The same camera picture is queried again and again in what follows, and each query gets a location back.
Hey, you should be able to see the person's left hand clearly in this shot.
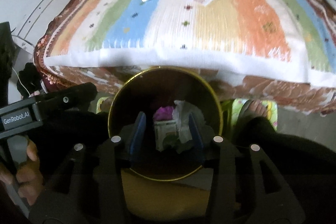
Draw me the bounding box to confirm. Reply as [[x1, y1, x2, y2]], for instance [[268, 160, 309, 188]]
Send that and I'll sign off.
[[1, 140, 44, 206]]

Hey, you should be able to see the striped colourful bed mat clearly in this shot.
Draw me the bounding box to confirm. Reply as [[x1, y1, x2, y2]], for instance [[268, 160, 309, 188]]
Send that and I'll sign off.
[[41, 0, 335, 88]]

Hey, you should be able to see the pink crumpled trash in bin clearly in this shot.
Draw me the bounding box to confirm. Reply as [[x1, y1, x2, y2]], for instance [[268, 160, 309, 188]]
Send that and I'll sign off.
[[153, 106, 174, 122]]

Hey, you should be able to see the green white medicine box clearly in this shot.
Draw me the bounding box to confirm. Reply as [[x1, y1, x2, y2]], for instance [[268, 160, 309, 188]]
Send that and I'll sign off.
[[154, 120, 178, 151]]

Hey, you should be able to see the round black gold-rimmed trash bin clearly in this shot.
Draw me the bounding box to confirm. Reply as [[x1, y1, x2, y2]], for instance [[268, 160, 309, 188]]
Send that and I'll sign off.
[[105, 67, 223, 181]]

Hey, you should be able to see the person's foot in sandal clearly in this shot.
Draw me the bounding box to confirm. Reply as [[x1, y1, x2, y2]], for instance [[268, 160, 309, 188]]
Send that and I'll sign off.
[[238, 100, 267, 122]]

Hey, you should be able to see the clear plastic bag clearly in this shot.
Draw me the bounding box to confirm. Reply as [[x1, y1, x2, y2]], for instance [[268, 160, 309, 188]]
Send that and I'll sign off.
[[172, 100, 206, 144]]

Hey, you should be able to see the brown floral bed sheet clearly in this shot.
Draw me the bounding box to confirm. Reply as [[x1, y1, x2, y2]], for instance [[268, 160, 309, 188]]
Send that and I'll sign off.
[[34, 0, 335, 114]]

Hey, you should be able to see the white charging cable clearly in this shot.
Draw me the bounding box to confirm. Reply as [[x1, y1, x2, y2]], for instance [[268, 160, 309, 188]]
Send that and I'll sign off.
[[11, 66, 32, 98]]

